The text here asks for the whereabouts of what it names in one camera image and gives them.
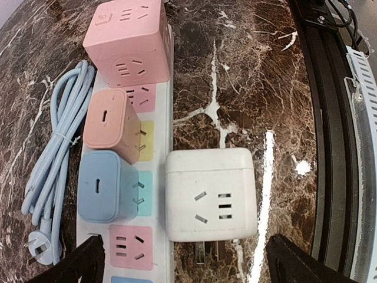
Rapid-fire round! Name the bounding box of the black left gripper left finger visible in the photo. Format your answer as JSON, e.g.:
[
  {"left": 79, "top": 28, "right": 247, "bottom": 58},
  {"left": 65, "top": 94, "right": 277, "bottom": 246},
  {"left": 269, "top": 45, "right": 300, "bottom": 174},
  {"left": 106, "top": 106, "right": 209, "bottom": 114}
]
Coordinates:
[{"left": 28, "top": 235, "right": 105, "bottom": 283}]

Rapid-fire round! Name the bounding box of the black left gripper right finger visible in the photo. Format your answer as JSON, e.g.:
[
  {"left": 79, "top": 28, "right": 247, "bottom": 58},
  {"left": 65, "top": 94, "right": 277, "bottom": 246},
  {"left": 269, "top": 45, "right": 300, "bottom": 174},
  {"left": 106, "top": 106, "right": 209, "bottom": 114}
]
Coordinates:
[{"left": 266, "top": 233, "right": 354, "bottom": 283}]

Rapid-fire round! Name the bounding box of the white multicolour power strip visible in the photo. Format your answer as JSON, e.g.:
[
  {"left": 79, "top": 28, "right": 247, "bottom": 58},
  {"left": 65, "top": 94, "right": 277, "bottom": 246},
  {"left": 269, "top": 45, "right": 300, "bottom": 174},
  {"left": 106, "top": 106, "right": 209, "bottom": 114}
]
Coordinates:
[{"left": 75, "top": 23, "right": 175, "bottom": 283}]

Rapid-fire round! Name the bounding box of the small blue charger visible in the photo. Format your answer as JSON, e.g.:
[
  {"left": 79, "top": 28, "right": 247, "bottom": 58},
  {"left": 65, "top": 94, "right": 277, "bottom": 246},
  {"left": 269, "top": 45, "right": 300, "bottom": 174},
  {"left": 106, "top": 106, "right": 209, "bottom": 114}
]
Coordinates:
[{"left": 77, "top": 150, "right": 139, "bottom": 223}]

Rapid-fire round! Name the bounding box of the white cube socket adapter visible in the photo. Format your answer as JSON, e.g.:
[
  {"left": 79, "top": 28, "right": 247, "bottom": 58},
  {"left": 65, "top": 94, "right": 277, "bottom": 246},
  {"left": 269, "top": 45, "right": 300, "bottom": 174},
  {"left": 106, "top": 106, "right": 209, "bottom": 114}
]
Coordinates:
[{"left": 164, "top": 147, "right": 257, "bottom": 265}]

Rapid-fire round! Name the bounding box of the small pink charger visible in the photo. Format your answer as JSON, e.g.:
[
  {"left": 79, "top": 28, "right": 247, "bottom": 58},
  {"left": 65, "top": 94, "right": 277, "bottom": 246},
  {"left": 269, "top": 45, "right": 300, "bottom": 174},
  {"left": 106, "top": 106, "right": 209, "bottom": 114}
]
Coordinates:
[{"left": 83, "top": 89, "right": 141, "bottom": 164}]

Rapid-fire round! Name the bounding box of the pink cube socket adapter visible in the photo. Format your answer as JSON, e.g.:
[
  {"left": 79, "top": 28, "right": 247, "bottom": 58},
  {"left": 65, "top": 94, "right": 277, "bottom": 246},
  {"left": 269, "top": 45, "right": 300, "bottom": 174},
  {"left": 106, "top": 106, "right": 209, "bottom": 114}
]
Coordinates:
[{"left": 83, "top": 0, "right": 173, "bottom": 88}]

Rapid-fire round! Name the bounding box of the light blue coiled power cable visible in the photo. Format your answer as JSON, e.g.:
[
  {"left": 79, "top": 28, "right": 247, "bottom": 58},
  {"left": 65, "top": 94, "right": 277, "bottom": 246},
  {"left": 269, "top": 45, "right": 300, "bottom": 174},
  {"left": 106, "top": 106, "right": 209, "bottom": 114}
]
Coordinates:
[{"left": 21, "top": 60, "right": 98, "bottom": 265}]

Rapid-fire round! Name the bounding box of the white slotted cable duct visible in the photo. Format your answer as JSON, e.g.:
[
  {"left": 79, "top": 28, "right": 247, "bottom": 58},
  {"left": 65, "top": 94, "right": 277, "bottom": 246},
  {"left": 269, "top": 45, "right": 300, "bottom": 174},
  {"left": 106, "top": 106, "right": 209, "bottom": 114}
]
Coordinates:
[{"left": 344, "top": 46, "right": 376, "bottom": 282}]

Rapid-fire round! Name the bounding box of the black front frame rail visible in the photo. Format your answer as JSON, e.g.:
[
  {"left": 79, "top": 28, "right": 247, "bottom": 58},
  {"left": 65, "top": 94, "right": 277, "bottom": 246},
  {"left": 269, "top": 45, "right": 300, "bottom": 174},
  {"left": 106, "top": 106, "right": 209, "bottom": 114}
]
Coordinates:
[{"left": 289, "top": 1, "right": 359, "bottom": 277}]

